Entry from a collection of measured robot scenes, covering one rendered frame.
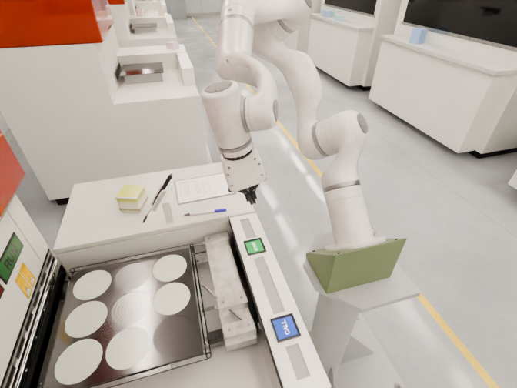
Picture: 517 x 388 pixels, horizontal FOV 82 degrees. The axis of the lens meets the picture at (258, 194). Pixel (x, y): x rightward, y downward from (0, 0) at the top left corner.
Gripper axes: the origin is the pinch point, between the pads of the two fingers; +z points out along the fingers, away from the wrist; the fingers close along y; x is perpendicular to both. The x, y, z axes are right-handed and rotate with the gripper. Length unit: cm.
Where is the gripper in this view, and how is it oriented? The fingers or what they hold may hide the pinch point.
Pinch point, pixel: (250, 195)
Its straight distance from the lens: 83.5
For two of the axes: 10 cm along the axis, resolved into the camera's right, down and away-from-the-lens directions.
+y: 9.4, -3.3, 0.9
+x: -2.8, -5.9, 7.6
